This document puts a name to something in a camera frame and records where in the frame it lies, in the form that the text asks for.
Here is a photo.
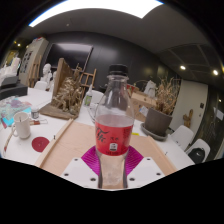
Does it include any flat round red coaster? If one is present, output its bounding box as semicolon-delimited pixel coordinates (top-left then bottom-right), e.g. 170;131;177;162
31;136;51;153

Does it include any white ceramic mug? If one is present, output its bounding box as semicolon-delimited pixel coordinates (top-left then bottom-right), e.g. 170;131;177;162
11;111;32;140

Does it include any small red tube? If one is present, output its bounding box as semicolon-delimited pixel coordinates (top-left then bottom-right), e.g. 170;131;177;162
29;118;48;126

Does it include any small paint jar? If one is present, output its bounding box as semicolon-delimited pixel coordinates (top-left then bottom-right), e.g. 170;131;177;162
30;106;40;120

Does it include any wooden easel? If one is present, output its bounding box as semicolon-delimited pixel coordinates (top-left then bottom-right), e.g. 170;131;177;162
29;54;43;88
77;64;98;92

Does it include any plastic-wrapped white statue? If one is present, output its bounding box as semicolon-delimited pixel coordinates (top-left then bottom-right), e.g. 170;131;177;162
143;79;158;99

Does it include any black backpack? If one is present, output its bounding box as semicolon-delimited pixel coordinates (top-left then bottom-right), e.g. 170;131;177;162
188;147;206;164

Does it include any clear red-label drink bottle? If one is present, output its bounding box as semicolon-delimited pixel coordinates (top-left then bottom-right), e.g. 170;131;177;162
94;63;135;190

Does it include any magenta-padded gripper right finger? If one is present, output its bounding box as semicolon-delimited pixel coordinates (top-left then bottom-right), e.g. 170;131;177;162
124;145;166;189

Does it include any black wall screen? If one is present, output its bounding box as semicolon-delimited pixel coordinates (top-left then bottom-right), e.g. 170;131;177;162
43;42;94;73

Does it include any wooden-handled paintbrush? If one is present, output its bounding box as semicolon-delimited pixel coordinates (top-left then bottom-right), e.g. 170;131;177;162
2;128;16;158

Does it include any brown cardboard box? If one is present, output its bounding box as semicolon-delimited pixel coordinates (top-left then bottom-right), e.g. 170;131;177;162
130;90;158;123

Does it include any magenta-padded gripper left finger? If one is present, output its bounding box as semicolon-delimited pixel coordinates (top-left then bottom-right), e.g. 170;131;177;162
60;145;103;190

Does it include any colourful iridescent art print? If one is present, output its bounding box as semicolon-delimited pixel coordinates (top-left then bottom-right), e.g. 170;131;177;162
0;95;33;128

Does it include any white plastic chair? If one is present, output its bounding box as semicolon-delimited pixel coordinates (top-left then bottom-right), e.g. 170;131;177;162
184;138;212;165
84;89;104;105
33;80;48;92
170;124;195;152

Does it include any green-label spray bottle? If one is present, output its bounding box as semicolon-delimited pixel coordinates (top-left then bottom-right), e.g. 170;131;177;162
83;83;94;108

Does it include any grey newspaper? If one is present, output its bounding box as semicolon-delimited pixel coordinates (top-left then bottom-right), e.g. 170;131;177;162
87;102;100;125

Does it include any wooden mannequin figure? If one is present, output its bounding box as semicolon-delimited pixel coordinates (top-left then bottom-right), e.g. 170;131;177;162
182;108;194;129

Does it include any wooden twig sculpture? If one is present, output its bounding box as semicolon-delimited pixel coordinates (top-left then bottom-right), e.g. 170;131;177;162
39;57;86;121

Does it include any white plaster bust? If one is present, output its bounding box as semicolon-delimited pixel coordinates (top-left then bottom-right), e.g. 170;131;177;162
40;63;54;84

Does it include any long ceiling light panel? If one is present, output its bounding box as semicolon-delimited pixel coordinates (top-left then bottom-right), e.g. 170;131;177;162
28;0;164;28

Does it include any dried plant in grey pot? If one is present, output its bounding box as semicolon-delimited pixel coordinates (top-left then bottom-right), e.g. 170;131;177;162
139;77;181;142

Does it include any black flat box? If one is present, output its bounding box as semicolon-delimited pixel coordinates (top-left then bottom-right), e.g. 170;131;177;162
0;75;29;101

